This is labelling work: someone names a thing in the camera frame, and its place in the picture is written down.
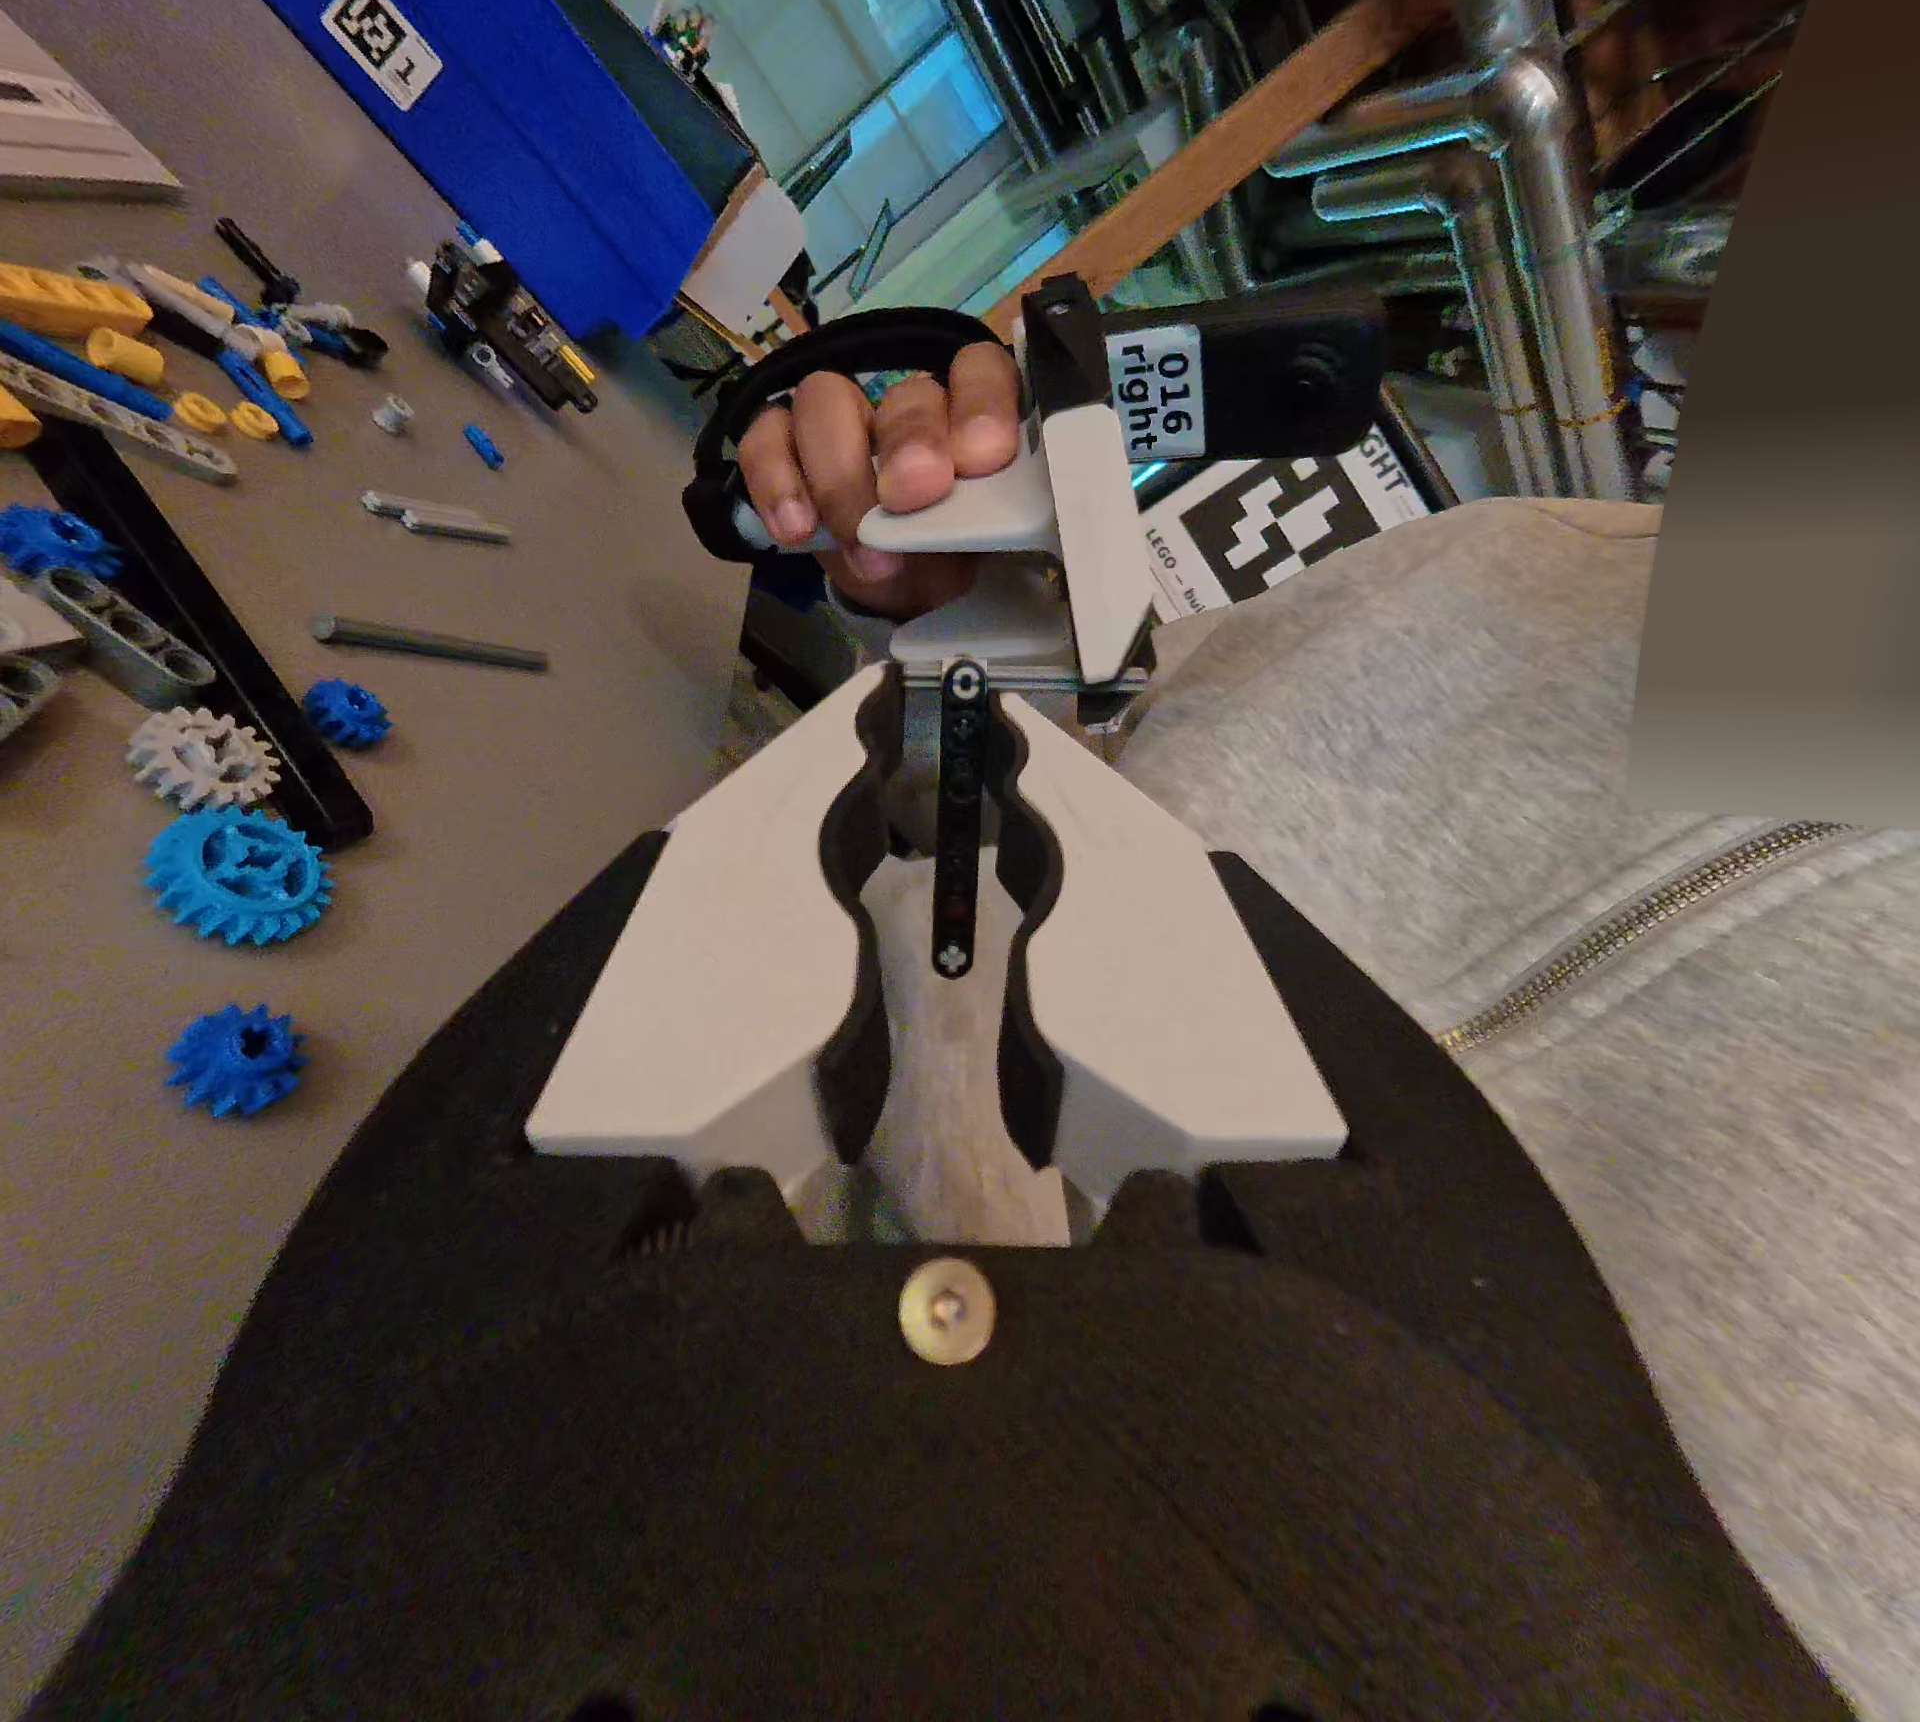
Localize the cardboard box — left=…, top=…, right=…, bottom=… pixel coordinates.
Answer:
left=679, top=166, right=816, bottom=369

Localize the small black lego assembly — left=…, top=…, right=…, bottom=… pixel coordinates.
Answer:
left=423, top=233, right=603, bottom=413

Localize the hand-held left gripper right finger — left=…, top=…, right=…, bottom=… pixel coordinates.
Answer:
left=994, top=686, right=1352, bottom=1213

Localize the silver round duct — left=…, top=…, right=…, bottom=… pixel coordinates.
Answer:
left=1265, top=0, right=1671, bottom=504

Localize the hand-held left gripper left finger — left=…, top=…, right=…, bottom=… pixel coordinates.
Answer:
left=525, top=660, right=903, bottom=1206

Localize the person's right hand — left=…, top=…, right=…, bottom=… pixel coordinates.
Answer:
left=734, top=341, right=1030, bottom=623

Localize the lego instruction booklet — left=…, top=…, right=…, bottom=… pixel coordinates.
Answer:
left=0, top=8, right=189, bottom=210

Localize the pile of loose lego pieces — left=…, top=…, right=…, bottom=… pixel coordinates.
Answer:
left=0, top=214, right=561, bottom=1128

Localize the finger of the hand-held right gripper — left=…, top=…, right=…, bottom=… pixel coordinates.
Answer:
left=1038, top=408, right=1160, bottom=689
left=889, top=548, right=1086, bottom=683

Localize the cluttered office desk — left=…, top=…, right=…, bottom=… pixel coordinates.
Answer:
left=566, top=0, right=757, bottom=151

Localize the black yellow lego beam assembly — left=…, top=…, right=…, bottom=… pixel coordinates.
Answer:
left=927, top=655, right=996, bottom=983

